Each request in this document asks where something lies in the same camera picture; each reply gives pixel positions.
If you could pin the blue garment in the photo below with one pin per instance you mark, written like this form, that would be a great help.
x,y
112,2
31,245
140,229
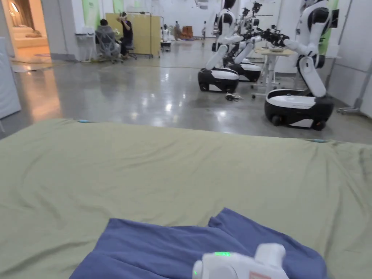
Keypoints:
x,y
151,247

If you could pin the bed with pale green sheet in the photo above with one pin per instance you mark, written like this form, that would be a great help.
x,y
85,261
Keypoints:
x,y
162,171

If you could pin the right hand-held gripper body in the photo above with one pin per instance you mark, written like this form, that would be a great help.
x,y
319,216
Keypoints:
x,y
247,266

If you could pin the white humanoid robot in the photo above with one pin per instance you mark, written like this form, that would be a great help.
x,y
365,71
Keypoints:
x,y
247,66
302,98
221,69

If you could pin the small white robot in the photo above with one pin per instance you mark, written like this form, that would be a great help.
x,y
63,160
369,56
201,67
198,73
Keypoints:
x,y
165,37

